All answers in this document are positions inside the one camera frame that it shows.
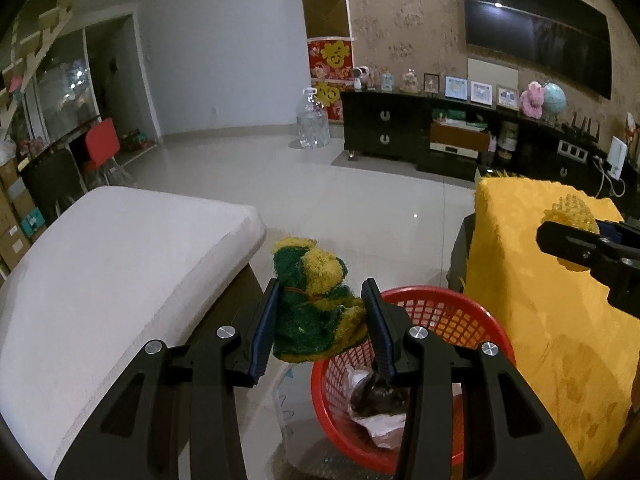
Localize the black wall television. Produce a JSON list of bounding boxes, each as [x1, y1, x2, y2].
[[457, 0, 613, 101]]

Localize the white plastic bag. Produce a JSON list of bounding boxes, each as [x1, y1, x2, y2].
[[345, 364, 407, 453]]

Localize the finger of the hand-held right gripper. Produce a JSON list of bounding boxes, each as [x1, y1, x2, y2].
[[595, 219, 640, 248], [536, 221, 628, 273]]

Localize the white cable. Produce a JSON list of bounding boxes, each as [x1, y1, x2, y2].
[[592, 155, 628, 200]]

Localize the black router with antennas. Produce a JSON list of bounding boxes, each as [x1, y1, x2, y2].
[[562, 115, 601, 142]]

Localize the red festive wall poster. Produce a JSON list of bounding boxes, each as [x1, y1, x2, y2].
[[306, 37, 353, 83], [312, 80, 345, 121]]

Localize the green boxes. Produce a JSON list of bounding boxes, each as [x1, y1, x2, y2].
[[432, 109, 488, 128]]

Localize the brown cabinet drawer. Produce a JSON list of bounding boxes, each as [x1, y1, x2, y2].
[[429, 122, 491, 161]]

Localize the red plastic mesh basket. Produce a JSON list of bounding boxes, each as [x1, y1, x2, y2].
[[310, 286, 517, 476]]

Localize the black chair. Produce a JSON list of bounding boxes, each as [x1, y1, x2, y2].
[[20, 147, 88, 226]]

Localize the red chair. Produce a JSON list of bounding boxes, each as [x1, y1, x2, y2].
[[82, 117, 133, 186]]

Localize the pale jar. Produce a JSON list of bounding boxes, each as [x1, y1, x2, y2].
[[500, 120, 521, 161]]

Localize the blue picture frame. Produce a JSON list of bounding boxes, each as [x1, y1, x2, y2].
[[445, 76, 469, 102]]

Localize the black television cabinet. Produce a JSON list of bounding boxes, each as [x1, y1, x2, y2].
[[341, 89, 640, 196]]

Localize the pink plush toy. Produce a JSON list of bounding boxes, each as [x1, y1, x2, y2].
[[520, 81, 546, 118]]

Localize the dark brown bag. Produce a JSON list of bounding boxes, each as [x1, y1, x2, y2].
[[349, 370, 408, 417]]

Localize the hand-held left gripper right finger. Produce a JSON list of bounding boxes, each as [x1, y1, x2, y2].
[[360, 276, 586, 480]]

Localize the white cushioned bench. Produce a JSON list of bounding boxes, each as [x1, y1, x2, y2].
[[0, 186, 267, 480]]

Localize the glass sliding door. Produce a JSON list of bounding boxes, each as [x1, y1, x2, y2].
[[30, 30, 101, 133]]

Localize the stack of cardboard boxes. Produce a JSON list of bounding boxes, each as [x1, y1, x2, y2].
[[0, 160, 48, 273]]

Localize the beige wall board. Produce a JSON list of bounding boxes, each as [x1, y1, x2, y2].
[[467, 57, 520, 88]]

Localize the white red figurine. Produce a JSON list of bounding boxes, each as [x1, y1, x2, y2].
[[625, 112, 640, 161]]

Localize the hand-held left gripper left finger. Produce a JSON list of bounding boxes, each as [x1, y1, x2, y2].
[[54, 277, 281, 480]]

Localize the clear large water bottle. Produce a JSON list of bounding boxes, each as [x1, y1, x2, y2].
[[296, 87, 331, 150]]

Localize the white upright device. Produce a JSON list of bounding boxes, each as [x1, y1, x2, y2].
[[607, 136, 628, 178]]

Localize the white power strip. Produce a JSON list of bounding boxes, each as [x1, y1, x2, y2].
[[557, 139, 591, 161]]

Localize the green yellow cloth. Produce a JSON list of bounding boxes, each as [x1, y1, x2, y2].
[[270, 237, 368, 363]]

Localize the yellow tablecloth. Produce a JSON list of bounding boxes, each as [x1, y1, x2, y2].
[[462, 176, 640, 478]]

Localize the light blue globe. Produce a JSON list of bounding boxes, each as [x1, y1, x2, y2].
[[542, 81, 567, 123]]

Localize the wooden wall shelf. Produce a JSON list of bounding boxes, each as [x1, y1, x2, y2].
[[0, 0, 86, 136]]

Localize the colourful toy pile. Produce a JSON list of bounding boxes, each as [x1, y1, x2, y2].
[[120, 130, 151, 153]]

